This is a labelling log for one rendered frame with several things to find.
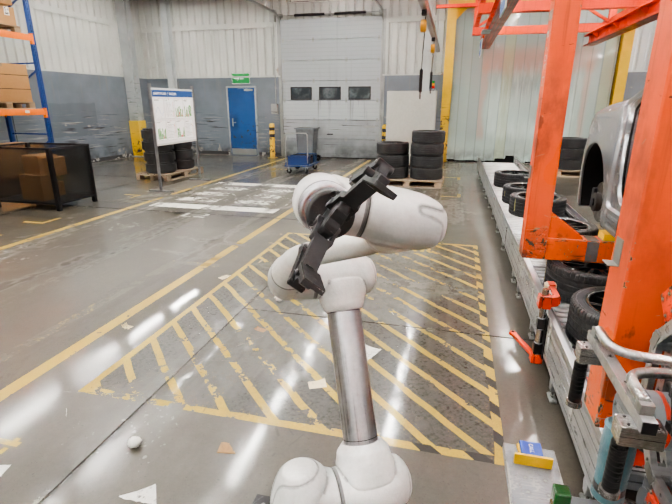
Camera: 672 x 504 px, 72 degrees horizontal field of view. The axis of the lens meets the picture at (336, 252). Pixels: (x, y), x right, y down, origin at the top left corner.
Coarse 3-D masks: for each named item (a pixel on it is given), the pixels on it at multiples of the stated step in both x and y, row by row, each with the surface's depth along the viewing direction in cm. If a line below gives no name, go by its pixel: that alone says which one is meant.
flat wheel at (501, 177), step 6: (498, 174) 767; (504, 174) 757; (510, 174) 751; (516, 174) 750; (522, 174) 751; (528, 174) 750; (498, 180) 769; (504, 180) 759; (510, 180) 753; (516, 180) 750; (522, 180) 748; (498, 186) 771
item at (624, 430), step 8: (616, 416) 101; (624, 416) 101; (616, 424) 101; (624, 424) 99; (632, 424) 99; (616, 432) 100; (624, 432) 98; (632, 432) 98; (664, 432) 96; (616, 440) 100; (624, 440) 99; (632, 440) 98; (640, 440) 98; (648, 440) 97; (656, 440) 97; (664, 440) 97; (640, 448) 98; (648, 448) 98; (656, 448) 97
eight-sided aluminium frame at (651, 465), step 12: (660, 336) 131; (660, 348) 132; (648, 384) 136; (660, 384) 137; (648, 456) 132; (660, 456) 134; (648, 468) 131; (660, 468) 130; (648, 480) 130; (660, 480) 126; (660, 492) 124
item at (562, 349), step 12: (528, 264) 365; (528, 276) 355; (528, 288) 348; (540, 288) 318; (552, 312) 281; (552, 324) 267; (552, 336) 264; (564, 336) 252; (552, 348) 262; (564, 348) 240; (564, 360) 239; (564, 372) 235; (588, 420) 194; (588, 432) 192; (600, 432) 179
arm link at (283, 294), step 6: (270, 270) 128; (270, 276) 128; (270, 282) 129; (270, 288) 133; (276, 288) 128; (282, 288) 126; (276, 294) 133; (282, 294) 130; (288, 294) 130; (294, 294) 132; (300, 294) 131; (306, 294) 132; (312, 294) 133
